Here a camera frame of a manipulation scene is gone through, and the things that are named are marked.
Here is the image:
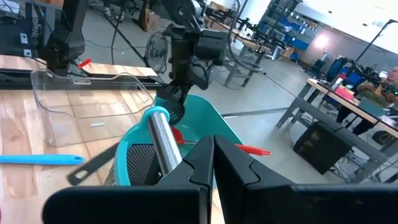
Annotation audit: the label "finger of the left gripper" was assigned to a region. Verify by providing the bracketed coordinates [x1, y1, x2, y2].
[157, 83, 187, 126]

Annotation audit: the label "black slotted spoon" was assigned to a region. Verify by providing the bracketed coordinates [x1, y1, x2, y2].
[66, 142, 121, 187]

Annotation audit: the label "wooden workbench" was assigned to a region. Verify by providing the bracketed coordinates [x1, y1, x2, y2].
[203, 15, 274, 88]

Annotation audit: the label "clear plastic tray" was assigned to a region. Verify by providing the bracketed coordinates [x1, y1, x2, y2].
[30, 68, 156, 148]

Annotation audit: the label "black mesh floor fan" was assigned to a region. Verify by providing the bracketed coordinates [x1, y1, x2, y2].
[144, 30, 169, 75]

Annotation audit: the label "cardboard box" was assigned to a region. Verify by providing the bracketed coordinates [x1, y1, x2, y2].
[146, 9, 170, 32]

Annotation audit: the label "black aluminium table frame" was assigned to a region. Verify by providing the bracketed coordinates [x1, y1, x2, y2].
[0, 68, 164, 91]

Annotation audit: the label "teal steel box grater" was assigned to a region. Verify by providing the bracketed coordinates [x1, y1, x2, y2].
[103, 105, 187, 187]

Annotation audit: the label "black computer tower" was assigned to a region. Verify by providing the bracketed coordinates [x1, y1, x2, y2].
[293, 120, 346, 175]

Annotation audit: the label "blue storage shelving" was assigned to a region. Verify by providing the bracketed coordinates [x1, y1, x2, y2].
[257, 0, 323, 60]

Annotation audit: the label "small red plastic object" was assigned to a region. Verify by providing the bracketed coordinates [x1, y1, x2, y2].
[77, 58, 93, 70]

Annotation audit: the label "large blue silicone spoon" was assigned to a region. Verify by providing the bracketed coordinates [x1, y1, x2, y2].
[0, 153, 86, 166]

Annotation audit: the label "person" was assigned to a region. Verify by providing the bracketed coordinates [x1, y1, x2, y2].
[335, 65, 398, 136]

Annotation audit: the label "long wooden desk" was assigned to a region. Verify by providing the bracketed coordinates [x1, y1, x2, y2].
[275, 77, 398, 184]

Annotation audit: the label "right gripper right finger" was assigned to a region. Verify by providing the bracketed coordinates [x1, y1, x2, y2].
[214, 134, 398, 224]

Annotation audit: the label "teal plastic bin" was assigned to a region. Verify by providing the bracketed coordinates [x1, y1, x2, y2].
[154, 93, 244, 190]

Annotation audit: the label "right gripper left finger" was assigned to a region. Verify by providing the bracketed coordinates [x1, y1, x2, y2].
[41, 134, 216, 224]

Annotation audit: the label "black drawer cabinet white labels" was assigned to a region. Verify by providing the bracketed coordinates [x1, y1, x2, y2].
[0, 0, 44, 58]

